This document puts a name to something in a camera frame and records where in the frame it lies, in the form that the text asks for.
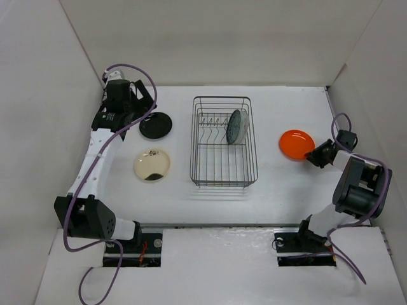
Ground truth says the orange round plate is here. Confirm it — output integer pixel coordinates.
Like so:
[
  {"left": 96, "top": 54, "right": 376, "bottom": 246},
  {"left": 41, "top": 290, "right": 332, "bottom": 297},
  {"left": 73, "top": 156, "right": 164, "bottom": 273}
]
[{"left": 279, "top": 130, "right": 315, "bottom": 161}]

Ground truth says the blue patterned ceramic plate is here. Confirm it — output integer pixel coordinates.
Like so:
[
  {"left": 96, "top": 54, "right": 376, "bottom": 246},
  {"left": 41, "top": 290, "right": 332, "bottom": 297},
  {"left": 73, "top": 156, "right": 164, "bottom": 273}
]
[{"left": 226, "top": 110, "right": 246, "bottom": 145}]

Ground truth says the clear glass plate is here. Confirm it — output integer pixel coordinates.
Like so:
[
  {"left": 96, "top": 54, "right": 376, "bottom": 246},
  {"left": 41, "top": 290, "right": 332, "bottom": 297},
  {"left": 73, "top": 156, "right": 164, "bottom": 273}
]
[{"left": 235, "top": 109, "right": 250, "bottom": 144}]

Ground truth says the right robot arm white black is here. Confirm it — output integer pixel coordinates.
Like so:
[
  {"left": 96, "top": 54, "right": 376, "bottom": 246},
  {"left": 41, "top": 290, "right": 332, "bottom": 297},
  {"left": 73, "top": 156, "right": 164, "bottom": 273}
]
[{"left": 294, "top": 130, "right": 392, "bottom": 250}]

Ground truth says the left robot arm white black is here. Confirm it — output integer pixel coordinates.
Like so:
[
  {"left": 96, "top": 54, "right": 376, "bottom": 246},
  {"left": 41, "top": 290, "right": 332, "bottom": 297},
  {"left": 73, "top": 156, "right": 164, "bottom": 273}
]
[{"left": 54, "top": 79, "right": 156, "bottom": 252}]

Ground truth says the black round plate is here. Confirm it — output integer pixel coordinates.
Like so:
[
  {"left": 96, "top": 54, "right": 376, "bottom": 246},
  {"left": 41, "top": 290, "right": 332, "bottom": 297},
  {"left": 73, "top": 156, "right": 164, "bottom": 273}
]
[{"left": 139, "top": 112, "right": 173, "bottom": 140}]

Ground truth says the cream plate with flower pattern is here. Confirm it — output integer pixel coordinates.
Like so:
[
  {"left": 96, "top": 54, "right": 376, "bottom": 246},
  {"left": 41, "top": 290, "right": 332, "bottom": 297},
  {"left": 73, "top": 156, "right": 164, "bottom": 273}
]
[{"left": 133, "top": 148, "right": 171, "bottom": 182}]

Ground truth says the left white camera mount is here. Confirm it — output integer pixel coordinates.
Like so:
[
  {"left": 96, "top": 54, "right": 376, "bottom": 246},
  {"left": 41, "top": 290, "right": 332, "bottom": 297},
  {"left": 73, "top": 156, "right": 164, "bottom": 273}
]
[{"left": 102, "top": 67, "right": 125, "bottom": 85}]

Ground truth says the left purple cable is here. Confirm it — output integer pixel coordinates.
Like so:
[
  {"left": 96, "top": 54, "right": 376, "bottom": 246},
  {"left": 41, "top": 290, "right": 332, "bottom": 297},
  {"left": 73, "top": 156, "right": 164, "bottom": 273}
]
[{"left": 62, "top": 63, "right": 159, "bottom": 305}]

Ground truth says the grey wire dish rack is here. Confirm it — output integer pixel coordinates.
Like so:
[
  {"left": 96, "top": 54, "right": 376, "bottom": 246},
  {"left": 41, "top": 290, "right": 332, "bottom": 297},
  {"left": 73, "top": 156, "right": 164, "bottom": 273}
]
[{"left": 190, "top": 95, "right": 258, "bottom": 188}]

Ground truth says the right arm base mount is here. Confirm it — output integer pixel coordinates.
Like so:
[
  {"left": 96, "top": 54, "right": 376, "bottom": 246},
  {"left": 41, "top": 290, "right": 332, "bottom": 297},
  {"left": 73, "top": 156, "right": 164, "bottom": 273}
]
[{"left": 272, "top": 230, "right": 336, "bottom": 267}]

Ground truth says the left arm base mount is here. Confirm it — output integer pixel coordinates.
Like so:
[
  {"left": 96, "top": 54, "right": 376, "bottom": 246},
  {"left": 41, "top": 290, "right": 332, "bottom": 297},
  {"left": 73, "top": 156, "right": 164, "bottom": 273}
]
[{"left": 102, "top": 228, "right": 163, "bottom": 268}]

